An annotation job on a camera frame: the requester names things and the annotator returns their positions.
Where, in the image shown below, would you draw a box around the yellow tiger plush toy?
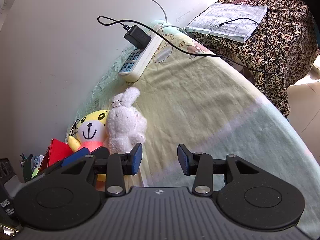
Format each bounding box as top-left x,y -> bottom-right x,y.
67,109 -> 111,183

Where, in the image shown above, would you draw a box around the white plush bunny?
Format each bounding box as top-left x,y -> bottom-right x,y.
106,87 -> 147,154

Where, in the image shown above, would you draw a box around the red cardboard box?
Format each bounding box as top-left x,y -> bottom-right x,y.
39,139 -> 73,172

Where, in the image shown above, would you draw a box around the black eyeglasses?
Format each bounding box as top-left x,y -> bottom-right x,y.
69,118 -> 80,136

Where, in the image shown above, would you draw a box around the green cartoon bed sheet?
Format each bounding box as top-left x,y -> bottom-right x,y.
66,19 -> 320,239

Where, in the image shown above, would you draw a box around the white power strip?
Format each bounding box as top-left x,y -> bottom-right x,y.
118,34 -> 163,83

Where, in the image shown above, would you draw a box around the black power adapter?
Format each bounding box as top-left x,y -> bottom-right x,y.
124,25 -> 151,50

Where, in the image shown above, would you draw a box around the brown patterned cloth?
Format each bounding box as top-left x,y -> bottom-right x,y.
194,0 -> 318,117

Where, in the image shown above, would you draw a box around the white paper notebook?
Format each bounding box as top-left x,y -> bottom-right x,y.
185,3 -> 267,43

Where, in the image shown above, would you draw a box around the black charging cable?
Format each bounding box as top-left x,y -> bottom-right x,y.
96,15 -> 281,75

